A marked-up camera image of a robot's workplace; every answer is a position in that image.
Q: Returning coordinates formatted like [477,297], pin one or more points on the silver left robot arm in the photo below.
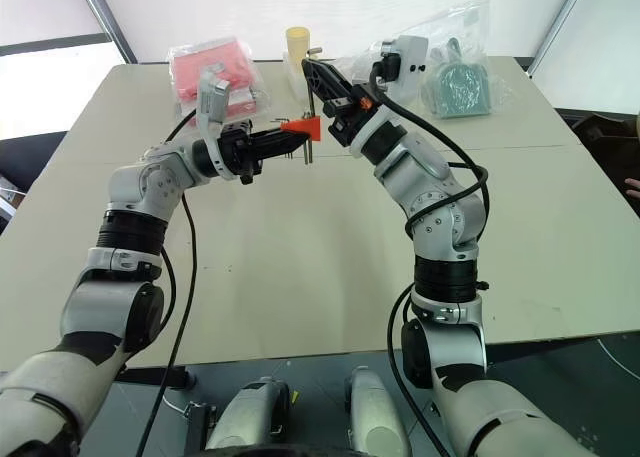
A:
[140,182]

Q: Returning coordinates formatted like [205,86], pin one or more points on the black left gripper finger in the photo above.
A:
[277,150]
[280,136]

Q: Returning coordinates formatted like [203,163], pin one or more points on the white window frame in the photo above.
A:
[560,22]

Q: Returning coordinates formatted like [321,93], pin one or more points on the silver robot left leg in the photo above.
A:
[250,414]

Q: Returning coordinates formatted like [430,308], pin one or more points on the silver robot right leg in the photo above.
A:
[376,417]

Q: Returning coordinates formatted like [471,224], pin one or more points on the black table frame bar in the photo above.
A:
[160,377]

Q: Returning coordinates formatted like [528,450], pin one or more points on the plastic bag with green parts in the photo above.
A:
[457,79]

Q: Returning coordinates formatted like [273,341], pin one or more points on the cream plastic cylinder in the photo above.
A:
[297,42]

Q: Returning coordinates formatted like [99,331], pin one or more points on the small metal pin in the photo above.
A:
[314,52]

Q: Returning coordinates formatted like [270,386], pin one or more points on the small hex key in holder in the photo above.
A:
[276,121]

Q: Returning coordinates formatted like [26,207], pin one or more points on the bystander bare hand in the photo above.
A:
[634,187]

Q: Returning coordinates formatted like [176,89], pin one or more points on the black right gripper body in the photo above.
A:
[350,114]

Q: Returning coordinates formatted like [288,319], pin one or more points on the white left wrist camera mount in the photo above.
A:
[212,102]

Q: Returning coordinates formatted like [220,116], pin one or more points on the translucent white plastic stand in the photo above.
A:
[294,74]

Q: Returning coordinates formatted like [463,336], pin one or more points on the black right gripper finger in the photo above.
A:
[316,79]
[341,84]

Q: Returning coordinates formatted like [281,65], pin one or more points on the black seat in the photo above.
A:
[602,132]

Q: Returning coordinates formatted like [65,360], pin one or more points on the dark grey window frame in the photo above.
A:
[107,19]

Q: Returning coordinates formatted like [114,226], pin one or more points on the orange hex key holder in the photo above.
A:
[304,127]

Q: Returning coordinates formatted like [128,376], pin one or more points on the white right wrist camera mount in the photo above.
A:
[409,69]

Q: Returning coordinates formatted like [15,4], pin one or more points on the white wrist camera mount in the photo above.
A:
[212,102]
[409,69]

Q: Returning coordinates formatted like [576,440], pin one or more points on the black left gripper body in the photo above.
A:
[236,152]

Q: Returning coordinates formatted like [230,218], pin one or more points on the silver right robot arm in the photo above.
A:
[430,197]

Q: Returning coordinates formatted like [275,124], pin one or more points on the silver robot leg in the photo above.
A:
[250,414]
[376,417]

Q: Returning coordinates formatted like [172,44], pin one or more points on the plastic bag with pink contents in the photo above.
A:
[215,72]

